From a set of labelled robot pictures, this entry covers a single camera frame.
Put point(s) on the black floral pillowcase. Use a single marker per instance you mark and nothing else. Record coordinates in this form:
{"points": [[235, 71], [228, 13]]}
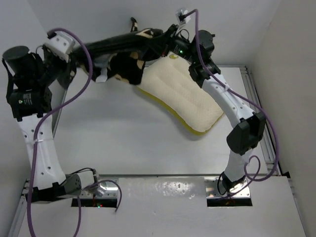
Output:
{"points": [[124, 57]]}

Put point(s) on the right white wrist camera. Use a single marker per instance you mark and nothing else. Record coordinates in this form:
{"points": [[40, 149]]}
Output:
{"points": [[182, 17]]}

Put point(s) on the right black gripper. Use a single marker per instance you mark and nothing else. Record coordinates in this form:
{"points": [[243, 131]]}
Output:
{"points": [[170, 40]]}

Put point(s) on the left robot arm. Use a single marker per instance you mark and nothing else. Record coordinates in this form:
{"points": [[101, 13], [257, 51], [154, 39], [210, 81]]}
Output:
{"points": [[29, 96]]}

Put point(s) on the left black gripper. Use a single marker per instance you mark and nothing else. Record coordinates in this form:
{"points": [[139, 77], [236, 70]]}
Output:
{"points": [[66, 65]]}

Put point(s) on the white front cover board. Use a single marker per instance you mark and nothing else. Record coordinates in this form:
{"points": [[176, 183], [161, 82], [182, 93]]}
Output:
{"points": [[162, 207]]}

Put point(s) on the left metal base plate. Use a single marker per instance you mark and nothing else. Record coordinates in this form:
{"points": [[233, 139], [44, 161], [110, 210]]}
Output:
{"points": [[104, 189]]}

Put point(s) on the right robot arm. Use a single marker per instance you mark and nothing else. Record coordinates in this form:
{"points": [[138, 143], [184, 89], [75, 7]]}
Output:
{"points": [[247, 125]]}

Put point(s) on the cream yellow pillow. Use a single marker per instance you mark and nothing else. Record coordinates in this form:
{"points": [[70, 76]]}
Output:
{"points": [[168, 82]]}

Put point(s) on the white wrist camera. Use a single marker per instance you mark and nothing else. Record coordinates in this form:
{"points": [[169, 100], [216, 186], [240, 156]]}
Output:
{"points": [[182, 17], [60, 44]]}

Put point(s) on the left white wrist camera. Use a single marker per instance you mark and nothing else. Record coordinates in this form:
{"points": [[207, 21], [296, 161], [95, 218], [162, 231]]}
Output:
{"points": [[60, 44]]}

